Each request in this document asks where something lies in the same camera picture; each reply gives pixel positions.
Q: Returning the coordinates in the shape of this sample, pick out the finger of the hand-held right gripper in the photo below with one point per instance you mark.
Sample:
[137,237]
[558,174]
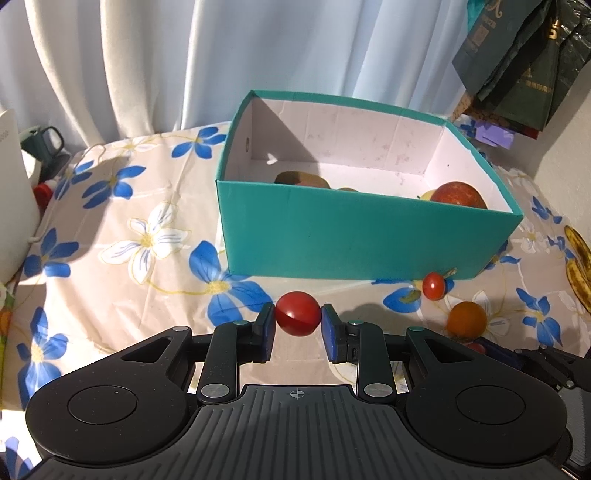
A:
[501,354]

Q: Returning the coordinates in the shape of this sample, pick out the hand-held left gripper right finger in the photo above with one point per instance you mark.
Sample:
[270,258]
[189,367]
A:
[330,332]

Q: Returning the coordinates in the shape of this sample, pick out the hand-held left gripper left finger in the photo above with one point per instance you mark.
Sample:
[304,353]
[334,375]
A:
[267,330]

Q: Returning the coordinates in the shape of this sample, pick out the teal cardboard box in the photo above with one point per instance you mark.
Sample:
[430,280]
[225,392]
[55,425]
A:
[360,235]

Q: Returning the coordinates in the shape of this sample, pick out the brown kiwi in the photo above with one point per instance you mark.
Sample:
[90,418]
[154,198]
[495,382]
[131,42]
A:
[300,179]
[347,189]

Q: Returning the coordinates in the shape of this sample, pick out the red apple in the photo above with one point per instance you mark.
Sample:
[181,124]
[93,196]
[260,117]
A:
[459,194]

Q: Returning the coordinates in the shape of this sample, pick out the yellow-green pear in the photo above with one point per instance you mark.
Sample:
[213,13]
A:
[427,195]

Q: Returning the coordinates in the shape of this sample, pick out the orange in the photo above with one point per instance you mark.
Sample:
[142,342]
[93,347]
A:
[467,318]

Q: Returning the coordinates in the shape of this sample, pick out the floral tablecloth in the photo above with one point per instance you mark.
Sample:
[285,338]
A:
[115,295]

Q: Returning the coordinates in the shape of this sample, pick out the purple packet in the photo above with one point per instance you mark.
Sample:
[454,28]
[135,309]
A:
[496,134]

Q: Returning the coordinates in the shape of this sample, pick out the red-capped bottle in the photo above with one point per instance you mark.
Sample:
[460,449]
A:
[44,191]

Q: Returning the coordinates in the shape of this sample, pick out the white curtain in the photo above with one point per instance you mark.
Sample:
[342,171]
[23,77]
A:
[184,60]

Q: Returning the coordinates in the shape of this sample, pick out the dark plastic bag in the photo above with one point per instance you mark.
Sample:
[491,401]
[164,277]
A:
[565,69]

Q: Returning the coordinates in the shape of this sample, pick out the dark green mug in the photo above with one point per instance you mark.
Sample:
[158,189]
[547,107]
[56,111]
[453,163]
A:
[41,141]

